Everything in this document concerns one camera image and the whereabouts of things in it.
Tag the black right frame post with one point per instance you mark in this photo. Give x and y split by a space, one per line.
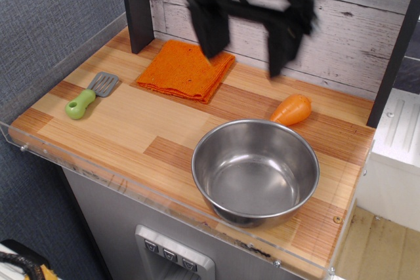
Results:
394 63

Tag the stainless steel pot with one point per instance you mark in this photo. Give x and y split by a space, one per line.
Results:
255 173

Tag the black frame post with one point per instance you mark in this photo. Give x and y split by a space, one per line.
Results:
394 63
139 21

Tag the black left frame post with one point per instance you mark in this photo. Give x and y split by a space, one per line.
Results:
139 21

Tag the orange plastic carrot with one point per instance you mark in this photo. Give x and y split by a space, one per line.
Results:
294 109

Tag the yellow object bottom left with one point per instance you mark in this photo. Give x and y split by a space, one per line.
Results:
48 274

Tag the green handled grey spatula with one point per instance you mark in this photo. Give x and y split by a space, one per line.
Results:
101 86

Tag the grey toy fridge cabinet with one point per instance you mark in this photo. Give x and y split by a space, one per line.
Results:
113 208

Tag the clear acrylic table guard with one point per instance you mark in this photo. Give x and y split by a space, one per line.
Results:
147 138

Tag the silver dispenser button panel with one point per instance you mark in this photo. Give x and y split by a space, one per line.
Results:
165 258

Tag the orange folded cloth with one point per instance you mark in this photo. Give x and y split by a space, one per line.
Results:
180 69

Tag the white toy sink counter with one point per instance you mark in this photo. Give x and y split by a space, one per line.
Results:
389 184

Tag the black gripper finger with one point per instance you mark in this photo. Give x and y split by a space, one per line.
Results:
210 24
284 40

